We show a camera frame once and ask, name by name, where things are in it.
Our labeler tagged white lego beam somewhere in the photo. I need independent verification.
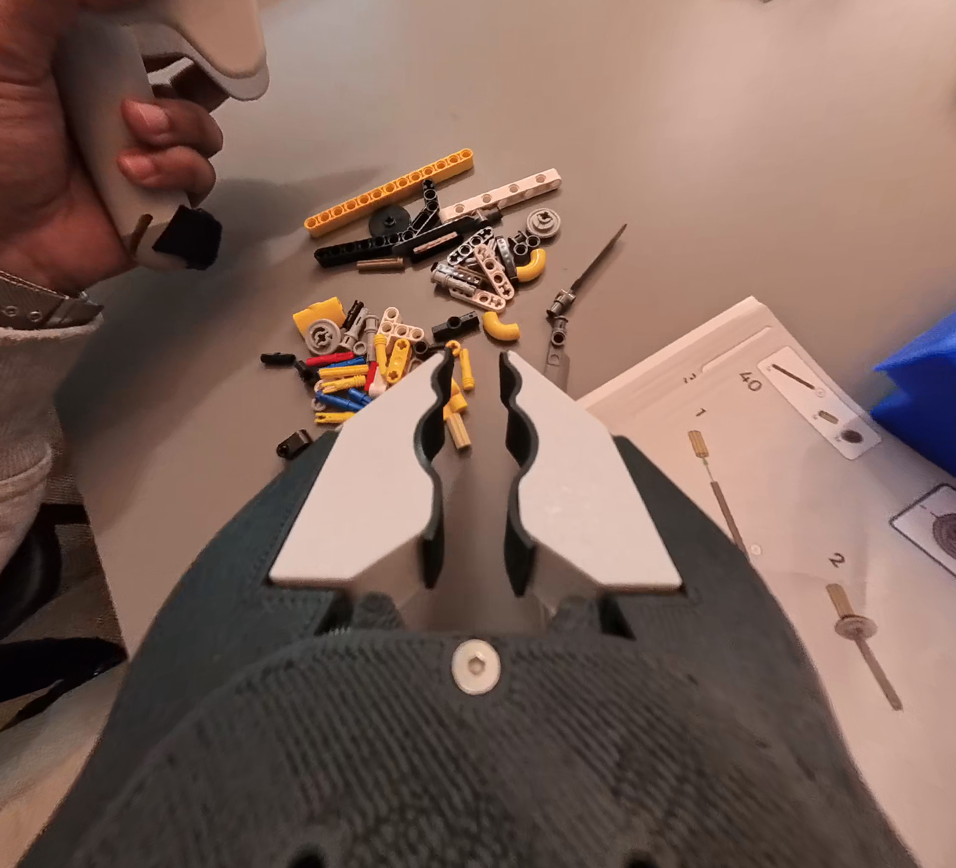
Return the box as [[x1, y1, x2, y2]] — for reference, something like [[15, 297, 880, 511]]
[[441, 168, 563, 223]]

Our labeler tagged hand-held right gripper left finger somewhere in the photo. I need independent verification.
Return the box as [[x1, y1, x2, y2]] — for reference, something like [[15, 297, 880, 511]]
[[267, 351, 458, 622]]

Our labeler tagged blue storage bin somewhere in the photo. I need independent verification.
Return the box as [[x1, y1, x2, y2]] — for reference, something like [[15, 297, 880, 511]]
[[874, 311, 956, 477]]

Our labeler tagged long black lego beam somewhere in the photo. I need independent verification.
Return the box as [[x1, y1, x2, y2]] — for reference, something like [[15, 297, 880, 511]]
[[314, 237, 419, 267]]

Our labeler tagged pile of small lego pieces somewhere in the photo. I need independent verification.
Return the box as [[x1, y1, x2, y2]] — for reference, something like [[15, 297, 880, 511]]
[[291, 207, 561, 452]]

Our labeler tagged grey lego blade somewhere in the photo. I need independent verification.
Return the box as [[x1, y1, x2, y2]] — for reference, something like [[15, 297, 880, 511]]
[[545, 319, 572, 391]]

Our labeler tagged black strap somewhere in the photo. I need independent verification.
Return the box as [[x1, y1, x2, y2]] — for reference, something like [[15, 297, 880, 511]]
[[0, 635, 126, 727]]

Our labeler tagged person's left hand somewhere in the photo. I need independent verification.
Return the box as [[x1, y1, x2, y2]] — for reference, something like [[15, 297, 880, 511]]
[[0, 0, 225, 295]]

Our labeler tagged long yellow lego beam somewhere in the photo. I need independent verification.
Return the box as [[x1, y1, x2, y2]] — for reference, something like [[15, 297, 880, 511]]
[[305, 149, 475, 239]]

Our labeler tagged dark grey lego sword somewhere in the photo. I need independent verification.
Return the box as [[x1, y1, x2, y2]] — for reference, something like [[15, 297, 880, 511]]
[[547, 224, 628, 320]]

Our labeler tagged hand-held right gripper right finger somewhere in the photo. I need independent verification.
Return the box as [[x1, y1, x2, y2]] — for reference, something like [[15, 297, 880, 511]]
[[497, 350, 684, 626]]

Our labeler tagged bent black lego beam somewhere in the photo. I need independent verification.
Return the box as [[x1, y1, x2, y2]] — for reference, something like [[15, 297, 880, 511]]
[[407, 179, 442, 234]]

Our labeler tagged lego instruction booklet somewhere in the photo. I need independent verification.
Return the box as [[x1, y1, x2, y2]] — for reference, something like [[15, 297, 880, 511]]
[[579, 295, 956, 868]]

